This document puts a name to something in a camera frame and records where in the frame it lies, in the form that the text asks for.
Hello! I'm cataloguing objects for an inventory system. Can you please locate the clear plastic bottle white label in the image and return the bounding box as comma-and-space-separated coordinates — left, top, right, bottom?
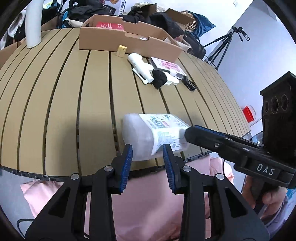
122, 113, 189, 161

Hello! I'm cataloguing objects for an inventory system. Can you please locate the white tube bottle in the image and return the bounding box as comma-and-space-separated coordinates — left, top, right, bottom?
128, 53, 154, 84

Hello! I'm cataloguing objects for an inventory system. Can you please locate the red rectangular box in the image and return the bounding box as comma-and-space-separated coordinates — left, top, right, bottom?
95, 22, 125, 31

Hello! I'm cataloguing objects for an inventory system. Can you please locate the person's right hand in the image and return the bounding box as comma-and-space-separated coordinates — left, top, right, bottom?
242, 175, 287, 218

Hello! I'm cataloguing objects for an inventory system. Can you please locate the red bucket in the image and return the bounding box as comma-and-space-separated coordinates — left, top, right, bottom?
241, 104, 256, 123

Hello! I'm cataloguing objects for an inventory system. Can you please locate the pink quilted blanket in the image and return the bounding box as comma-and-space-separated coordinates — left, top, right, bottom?
21, 156, 223, 240

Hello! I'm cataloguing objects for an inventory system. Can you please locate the black fabric pouch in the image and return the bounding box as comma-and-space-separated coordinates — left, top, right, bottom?
152, 70, 168, 89

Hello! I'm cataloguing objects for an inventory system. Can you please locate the pink patterned flat pack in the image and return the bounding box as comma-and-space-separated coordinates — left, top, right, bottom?
149, 57, 186, 78

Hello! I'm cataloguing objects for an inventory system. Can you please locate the small yellow block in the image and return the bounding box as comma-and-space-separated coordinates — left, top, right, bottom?
116, 45, 127, 58

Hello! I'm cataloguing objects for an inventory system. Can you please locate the black suitcase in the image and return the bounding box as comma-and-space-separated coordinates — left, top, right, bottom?
183, 31, 206, 60

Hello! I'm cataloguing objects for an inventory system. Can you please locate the cardboard tray box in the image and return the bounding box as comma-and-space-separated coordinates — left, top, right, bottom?
79, 15, 183, 62

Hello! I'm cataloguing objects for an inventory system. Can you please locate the woven rattan ball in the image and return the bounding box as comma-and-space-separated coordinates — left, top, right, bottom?
185, 18, 197, 32

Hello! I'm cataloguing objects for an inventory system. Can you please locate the dark blue cushion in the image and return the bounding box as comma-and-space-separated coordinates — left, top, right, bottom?
189, 11, 216, 38

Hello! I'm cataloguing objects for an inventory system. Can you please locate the brown cardboard box right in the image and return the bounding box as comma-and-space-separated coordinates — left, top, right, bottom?
165, 9, 194, 25

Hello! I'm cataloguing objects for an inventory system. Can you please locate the black clothes pile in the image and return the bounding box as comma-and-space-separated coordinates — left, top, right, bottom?
121, 11, 185, 39

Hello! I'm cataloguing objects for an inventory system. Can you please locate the white printed appliance box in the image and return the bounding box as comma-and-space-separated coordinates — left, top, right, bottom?
102, 0, 127, 16

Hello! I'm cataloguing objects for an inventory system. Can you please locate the white thermos bottle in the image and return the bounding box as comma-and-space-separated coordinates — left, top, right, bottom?
25, 0, 44, 49

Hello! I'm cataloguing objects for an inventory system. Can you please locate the black power cable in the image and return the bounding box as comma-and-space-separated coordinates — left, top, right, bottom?
16, 217, 35, 239

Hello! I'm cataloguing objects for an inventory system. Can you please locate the black camera tripod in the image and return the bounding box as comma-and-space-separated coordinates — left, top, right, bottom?
204, 26, 251, 71

